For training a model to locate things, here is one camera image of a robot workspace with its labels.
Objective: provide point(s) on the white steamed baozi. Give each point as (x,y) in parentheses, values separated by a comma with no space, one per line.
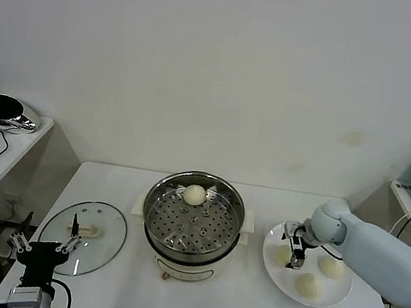
(309,286)
(332,266)
(282,255)
(194,195)

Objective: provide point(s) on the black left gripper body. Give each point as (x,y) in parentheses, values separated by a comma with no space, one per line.
(41,253)

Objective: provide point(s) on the cream electric cooker base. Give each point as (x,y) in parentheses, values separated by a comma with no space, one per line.
(188,271)

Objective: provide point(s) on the white round plate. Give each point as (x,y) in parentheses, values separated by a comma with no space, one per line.
(279,281)

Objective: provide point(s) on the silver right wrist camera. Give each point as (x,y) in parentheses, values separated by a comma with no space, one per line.
(290,228)

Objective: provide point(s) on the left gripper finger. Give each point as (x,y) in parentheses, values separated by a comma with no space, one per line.
(70,240)
(20,240)

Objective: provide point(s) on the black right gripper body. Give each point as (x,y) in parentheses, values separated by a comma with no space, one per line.
(300,246)

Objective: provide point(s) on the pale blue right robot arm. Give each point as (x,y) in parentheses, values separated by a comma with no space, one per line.
(376,253)

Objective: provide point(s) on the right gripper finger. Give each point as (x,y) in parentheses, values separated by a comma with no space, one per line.
(297,262)

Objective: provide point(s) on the silver black headset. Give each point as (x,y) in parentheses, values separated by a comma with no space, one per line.
(3,108)

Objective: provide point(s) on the perforated steel steamer basket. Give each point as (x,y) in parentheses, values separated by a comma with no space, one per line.
(166,210)

